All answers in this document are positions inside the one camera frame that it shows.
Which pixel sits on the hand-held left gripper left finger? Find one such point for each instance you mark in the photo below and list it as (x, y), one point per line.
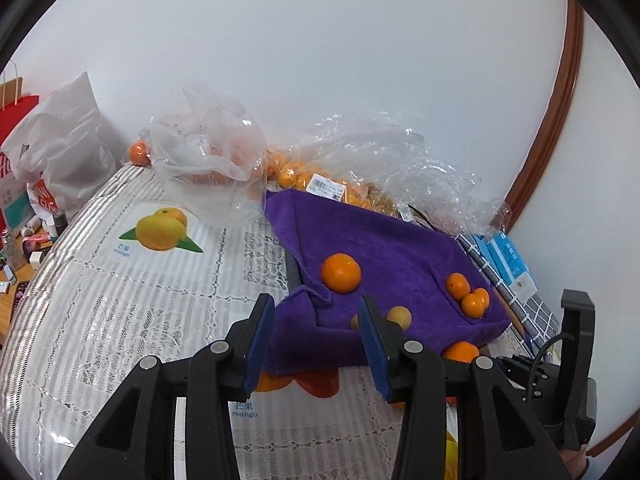
(257, 345)

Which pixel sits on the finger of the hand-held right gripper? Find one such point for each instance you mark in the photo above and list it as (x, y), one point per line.
(579, 360)

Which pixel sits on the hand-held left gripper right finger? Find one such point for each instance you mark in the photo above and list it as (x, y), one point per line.
(372, 350)

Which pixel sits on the small tan round fruit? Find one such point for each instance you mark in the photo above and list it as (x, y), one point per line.
(355, 321)
(398, 317)

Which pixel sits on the large orange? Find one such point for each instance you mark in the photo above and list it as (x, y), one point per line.
(340, 272)

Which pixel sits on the purple towel-lined tray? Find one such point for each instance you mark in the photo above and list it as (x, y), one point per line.
(400, 255)

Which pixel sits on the small orange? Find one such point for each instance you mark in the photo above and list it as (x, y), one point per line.
(460, 352)
(457, 285)
(475, 304)

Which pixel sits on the checked cloth bag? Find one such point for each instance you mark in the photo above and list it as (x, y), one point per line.
(537, 322)

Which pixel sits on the blue tissue pack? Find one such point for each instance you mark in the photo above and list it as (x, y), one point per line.
(512, 262)

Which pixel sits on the fruit-print tablecloth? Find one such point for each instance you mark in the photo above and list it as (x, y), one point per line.
(125, 310)

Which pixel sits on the blue paper packet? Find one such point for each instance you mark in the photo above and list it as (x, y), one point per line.
(480, 249)

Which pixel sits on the clear bag of small oranges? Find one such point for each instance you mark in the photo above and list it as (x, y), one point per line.
(360, 170)

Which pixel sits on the clear plastic bag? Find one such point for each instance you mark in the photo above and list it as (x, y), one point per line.
(210, 155)

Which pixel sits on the dark phone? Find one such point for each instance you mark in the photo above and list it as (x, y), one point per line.
(21, 293)

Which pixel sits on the cluster of small cosmetic bottles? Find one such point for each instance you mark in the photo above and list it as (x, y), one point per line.
(42, 227)

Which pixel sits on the wooden nightstand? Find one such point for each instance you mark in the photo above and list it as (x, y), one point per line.
(9, 315)

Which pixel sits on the white plastic bag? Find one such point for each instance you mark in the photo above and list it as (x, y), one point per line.
(65, 145)

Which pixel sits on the white teal carton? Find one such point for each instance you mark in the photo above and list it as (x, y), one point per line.
(15, 205)

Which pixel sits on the red paper bag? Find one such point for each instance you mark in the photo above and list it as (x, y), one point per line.
(12, 125)

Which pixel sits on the brown wooden door frame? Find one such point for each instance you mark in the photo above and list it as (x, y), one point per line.
(555, 110)

